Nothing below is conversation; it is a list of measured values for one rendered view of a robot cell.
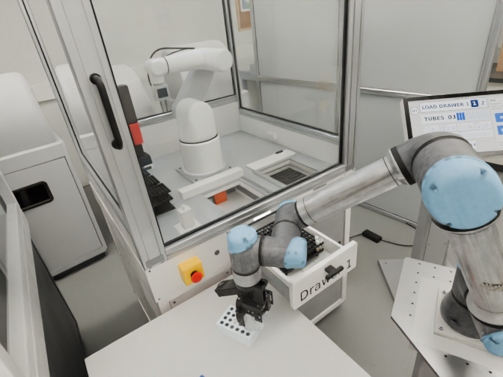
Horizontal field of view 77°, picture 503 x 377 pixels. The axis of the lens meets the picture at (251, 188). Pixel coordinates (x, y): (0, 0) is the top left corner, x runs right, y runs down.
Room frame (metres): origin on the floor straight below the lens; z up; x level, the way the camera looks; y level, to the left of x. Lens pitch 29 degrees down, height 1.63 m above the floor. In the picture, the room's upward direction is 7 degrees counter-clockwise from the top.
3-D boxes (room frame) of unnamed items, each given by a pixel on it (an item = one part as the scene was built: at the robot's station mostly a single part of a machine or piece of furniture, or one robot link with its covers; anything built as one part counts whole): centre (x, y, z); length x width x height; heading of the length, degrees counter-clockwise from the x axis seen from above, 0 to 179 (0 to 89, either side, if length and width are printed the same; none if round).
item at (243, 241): (0.63, 0.03, 1.11); 0.09 x 0.08 x 0.11; 75
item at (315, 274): (0.75, -0.20, 0.87); 0.29 x 0.02 x 0.11; 122
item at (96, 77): (0.78, 0.32, 1.45); 0.05 x 0.03 x 0.19; 32
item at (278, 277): (0.93, -0.09, 0.86); 0.40 x 0.26 x 0.06; 32
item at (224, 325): (0.67, 0.09, 0.78); 0.12 x 0.08 x 0.04; 57
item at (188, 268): (0.84, 0.24, 0.88); 0.07 x 0.05 x 0.07; 122
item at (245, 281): (0.63, 0.04, 1.03); 0.08 x 0.08 x 0.05
